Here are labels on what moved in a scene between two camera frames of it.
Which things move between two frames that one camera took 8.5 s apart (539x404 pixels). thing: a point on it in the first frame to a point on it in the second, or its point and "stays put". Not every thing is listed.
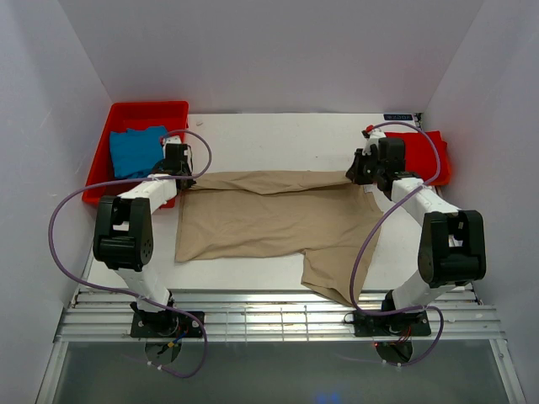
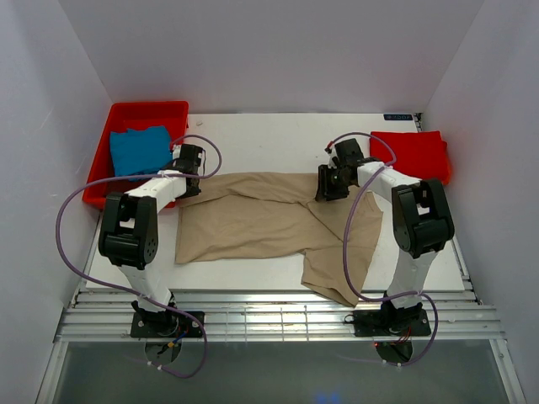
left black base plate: (167, 324) stays put
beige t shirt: (329, 218) stays put
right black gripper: (354, 172) to (324, 188)
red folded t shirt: (420, 159) stays put
